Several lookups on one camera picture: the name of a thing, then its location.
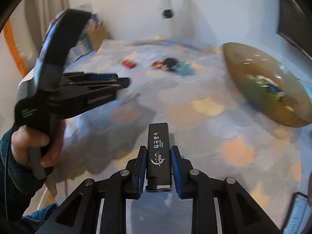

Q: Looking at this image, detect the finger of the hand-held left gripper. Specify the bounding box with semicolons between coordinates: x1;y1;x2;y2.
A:
89;77;131;92
64;72;119;81

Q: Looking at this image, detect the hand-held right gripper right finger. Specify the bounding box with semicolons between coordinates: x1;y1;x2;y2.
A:
170;145;282;234

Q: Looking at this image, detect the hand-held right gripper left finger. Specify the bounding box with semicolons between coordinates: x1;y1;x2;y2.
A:
36;145;148;234

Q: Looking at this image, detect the black lighter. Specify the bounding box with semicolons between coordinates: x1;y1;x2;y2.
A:
145;122;173;192

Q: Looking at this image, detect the amber ribbed glass bowl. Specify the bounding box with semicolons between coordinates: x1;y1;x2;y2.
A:
223;42;312;128

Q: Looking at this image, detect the person's left forearm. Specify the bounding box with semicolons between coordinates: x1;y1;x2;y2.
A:
0;127;59;234

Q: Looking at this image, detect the person's left hand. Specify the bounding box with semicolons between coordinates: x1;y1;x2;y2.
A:
11;121;66;176

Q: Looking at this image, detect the white flat box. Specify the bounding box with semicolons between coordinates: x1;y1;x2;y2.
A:
18;69;37;98

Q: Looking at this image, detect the stack of books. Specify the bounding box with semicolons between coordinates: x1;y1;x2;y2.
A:
46;4;104;62

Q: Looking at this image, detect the cardboard pen holder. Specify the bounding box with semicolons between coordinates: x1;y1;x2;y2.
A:
88;26;109;50

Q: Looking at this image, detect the black mouse toy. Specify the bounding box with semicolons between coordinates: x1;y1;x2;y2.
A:
163;58;181;72

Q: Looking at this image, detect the orange trim strip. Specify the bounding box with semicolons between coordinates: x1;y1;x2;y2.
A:
4;19;28;77

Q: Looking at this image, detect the light blue translucent toy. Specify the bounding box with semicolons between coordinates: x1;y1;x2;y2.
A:
175;62;197;76

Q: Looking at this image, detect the green rubber toy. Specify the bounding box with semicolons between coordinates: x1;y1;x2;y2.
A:
247;78;281;100

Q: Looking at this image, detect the blue flat object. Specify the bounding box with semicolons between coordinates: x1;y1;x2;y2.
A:
280;192;310;234

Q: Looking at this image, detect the black monitor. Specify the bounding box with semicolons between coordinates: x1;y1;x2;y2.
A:
277;0;312;61

